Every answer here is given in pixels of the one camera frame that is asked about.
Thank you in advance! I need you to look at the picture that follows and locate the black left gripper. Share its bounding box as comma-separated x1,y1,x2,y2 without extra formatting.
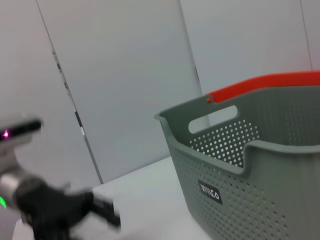
14,177,123,240

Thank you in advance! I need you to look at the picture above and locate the grey-green perforated storage bin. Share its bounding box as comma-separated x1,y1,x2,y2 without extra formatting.
153,86,320,240

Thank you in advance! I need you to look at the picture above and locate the red bin handle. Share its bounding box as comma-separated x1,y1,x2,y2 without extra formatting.
204,71,320,105

